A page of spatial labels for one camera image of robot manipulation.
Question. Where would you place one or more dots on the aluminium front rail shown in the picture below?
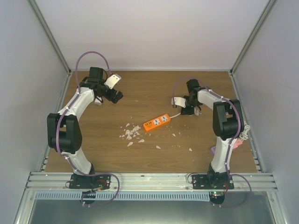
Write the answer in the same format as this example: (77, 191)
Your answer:
(153, 182)

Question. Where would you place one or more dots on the grey slotted cable duct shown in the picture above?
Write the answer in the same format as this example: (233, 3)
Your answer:
(125, 196)

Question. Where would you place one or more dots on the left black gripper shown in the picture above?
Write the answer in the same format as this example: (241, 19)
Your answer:
(117, 97)

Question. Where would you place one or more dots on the pink cube socket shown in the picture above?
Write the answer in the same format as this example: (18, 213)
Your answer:
(238, 143)

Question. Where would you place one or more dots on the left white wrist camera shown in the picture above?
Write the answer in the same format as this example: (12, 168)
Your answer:
(112, 81)

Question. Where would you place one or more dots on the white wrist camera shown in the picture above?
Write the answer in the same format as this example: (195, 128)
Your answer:
(112, 81)
(178, 101)

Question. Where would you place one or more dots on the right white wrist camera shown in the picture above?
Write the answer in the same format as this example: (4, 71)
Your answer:
(178, 101)

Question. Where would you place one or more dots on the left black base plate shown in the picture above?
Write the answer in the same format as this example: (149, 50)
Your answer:
(99, 182)

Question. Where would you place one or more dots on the purple power strip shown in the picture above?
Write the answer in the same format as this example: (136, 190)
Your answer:
(213, 150)

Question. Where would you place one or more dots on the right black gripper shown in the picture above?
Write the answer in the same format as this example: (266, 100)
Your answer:
(186, 112)

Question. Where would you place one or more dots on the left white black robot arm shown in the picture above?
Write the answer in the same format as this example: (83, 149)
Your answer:
(63, 130)

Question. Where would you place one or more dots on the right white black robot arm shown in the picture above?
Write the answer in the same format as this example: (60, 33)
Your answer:
(227, 124)

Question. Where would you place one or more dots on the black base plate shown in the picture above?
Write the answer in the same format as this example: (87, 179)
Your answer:
(203, 182)
(99, 182)

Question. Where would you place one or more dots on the orange power strip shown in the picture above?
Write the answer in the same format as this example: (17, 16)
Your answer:
(157, 122)

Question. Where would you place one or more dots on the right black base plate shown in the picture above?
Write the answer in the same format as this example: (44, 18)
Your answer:
(203, 182)

